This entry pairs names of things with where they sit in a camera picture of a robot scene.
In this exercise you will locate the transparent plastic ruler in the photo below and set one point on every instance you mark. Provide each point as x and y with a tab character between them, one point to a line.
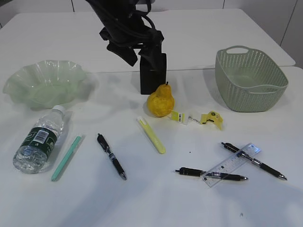
230	164

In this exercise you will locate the black pen under ruler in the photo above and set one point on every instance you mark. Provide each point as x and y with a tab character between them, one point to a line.
256	162
216	175

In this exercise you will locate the clear water bottle green label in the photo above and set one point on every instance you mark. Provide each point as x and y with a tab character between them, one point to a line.
37	146

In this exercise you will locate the black square pen holder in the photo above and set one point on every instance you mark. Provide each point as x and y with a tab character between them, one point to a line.
151	79

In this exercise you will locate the black pen centre left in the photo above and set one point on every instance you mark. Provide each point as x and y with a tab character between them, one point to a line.
103	143

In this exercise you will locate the green woven plastic basket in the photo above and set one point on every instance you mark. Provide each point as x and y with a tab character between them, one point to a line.
249	82

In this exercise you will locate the black pen under ruler bottom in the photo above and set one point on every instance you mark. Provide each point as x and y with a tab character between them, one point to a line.
216	175

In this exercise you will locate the yellow pen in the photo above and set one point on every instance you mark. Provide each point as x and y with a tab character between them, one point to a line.
151	135

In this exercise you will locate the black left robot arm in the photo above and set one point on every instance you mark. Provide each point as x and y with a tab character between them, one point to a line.
128	27

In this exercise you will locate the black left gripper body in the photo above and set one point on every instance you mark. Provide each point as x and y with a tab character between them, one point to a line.
133	42

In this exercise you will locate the black pen under ruler top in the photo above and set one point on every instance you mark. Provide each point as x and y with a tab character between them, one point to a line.
256	162

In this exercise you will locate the mint green pen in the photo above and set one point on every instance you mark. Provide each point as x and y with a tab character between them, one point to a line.
64	162

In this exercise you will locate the yellow white waste paper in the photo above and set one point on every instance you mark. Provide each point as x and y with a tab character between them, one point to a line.
201	119

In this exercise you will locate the yellow pear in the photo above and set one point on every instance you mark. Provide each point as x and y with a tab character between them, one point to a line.
161	102

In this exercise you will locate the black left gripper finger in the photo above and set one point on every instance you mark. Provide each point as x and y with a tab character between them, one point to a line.
126	53
151	61

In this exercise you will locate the green wavy glass plate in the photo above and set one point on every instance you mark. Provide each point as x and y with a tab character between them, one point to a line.
45	84

